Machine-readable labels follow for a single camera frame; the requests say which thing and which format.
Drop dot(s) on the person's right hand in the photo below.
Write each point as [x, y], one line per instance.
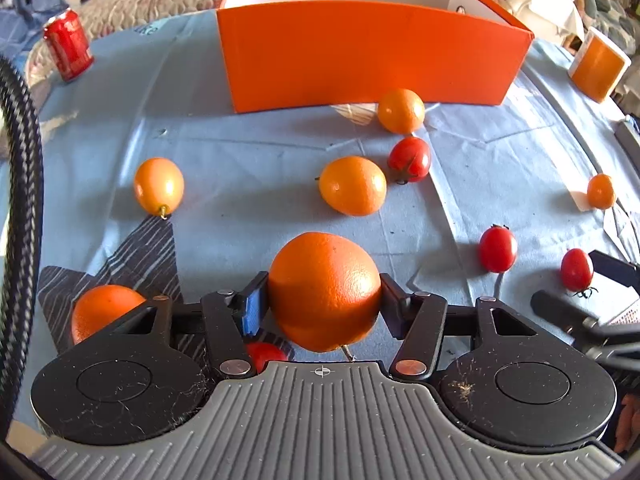
[631, 422]

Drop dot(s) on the large orange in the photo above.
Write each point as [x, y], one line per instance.
[325, 290]

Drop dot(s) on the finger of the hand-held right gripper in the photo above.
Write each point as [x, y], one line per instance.
[560, 307]
[617, 267]

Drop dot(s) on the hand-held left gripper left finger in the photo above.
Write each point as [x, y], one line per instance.
[256, 305]

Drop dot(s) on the white cloth covered side table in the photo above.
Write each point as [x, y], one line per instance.
[547, 5]

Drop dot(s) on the red soda can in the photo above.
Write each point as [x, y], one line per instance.
[68, 45]

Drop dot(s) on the crumpled blue cloth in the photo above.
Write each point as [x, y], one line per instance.
[25, 20]

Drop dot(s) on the black rectangular case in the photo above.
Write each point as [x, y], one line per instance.
[631, 137]

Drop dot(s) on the small orange box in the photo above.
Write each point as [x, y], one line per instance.
[597, 67]

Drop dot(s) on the blue patterned chair cushion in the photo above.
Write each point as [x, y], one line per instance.
[612, 15]

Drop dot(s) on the small orange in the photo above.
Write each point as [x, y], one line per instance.
[97, 307]

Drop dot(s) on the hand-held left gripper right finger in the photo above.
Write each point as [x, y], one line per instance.
[392, 305]

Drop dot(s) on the red cherry tomato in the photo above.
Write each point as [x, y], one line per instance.
[265, 356]
[410, 158]
[576, 269]
[498, 247]

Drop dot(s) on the light blue star-print tablecloth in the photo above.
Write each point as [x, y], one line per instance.
[250, 160]

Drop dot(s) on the orange cardboard box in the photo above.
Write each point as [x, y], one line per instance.
[370, 55]

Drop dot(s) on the small orange tomato at right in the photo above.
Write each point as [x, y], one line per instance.
[601, 191]

